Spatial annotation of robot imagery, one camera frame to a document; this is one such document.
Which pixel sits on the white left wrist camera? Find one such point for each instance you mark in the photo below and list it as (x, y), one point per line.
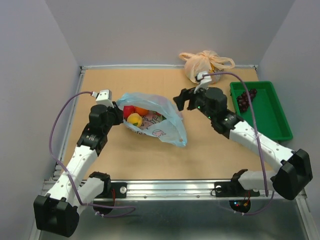
(104, 97)

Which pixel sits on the yellow round fruit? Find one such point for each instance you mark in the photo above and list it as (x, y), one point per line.
(135, 119)

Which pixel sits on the blue printed plastic bag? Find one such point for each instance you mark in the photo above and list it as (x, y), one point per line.
(164, 122)

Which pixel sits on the orange knotted plastic bag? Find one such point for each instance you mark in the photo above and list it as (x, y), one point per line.
(205, 61)

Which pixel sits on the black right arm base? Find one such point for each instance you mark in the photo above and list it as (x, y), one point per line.
(241, 198)

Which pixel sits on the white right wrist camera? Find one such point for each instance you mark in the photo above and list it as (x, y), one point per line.
(203, 79)

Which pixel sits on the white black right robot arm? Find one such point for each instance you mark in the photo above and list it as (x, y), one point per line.
(291, 170)

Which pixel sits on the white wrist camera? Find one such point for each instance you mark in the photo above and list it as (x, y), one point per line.
(203, 79)
(104, 97)

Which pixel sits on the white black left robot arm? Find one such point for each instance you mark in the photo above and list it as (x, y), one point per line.
(59, 210)

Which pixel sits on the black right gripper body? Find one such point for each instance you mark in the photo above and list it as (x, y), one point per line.
(199, 103)

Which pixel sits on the dark red grape bunch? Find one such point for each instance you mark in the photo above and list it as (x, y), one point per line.
(243, 100)

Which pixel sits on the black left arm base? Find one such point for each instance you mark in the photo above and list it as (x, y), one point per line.
(118, 190)

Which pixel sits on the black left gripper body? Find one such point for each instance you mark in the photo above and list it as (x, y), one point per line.
(114, 117)

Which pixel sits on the green plastic tray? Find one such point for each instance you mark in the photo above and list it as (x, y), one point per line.
(270, 118)

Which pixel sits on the red round fruit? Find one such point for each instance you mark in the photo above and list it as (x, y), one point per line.
(128, 110)

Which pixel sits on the orange round fruit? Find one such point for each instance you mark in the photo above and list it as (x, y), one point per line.
(141, 111)

